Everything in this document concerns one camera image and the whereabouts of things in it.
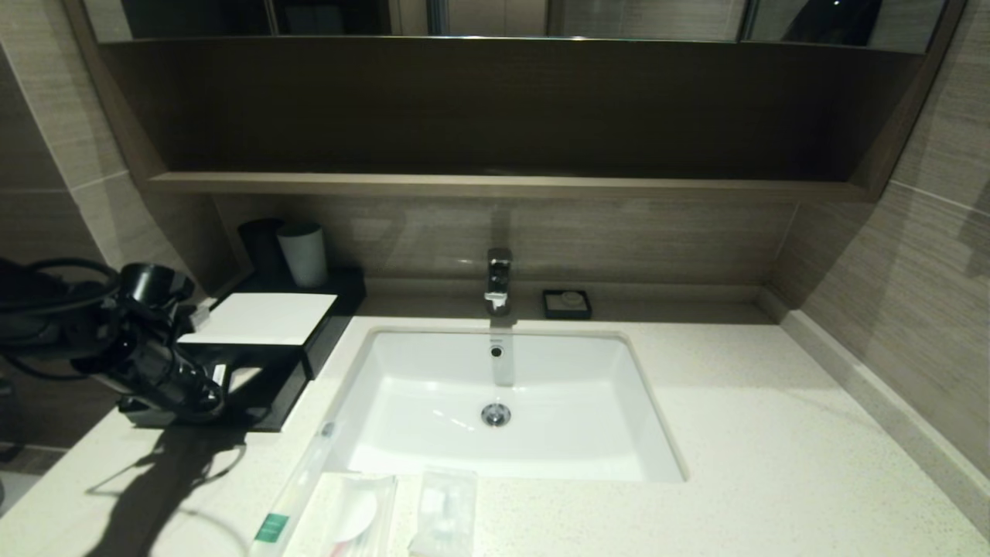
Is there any grey plastic cup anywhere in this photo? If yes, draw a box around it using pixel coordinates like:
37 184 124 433
276 222 329 289

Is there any clear packet with white disc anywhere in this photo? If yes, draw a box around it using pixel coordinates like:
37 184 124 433
282 472 399 557

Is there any clear packet with cotton swabs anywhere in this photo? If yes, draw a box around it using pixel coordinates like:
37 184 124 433
408 468 479 557

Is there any black cup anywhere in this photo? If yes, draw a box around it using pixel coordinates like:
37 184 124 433
237 219 284 278

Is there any white sink basin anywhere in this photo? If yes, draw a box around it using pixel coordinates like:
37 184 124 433
325 329 688 482

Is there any black soap dish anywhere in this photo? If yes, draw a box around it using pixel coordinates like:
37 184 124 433
542 289 592 321

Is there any toothbrush packet with green label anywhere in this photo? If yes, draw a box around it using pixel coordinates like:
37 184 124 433
247 422 341 557

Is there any chrome faucet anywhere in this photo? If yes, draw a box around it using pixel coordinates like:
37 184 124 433
485 248 514 316

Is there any brown wooden shelf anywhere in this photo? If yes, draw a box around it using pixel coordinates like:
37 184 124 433
147 172 871 203

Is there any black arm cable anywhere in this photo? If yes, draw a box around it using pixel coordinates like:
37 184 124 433
0 258 122 381

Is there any black pull-out drawer tray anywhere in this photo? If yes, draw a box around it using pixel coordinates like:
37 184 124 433
118 344 312 432

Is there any black amenity drawer box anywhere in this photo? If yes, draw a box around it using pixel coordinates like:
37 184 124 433
176 267 368 381

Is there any wall mirror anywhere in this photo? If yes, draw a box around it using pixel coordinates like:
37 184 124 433
81 0 948 55

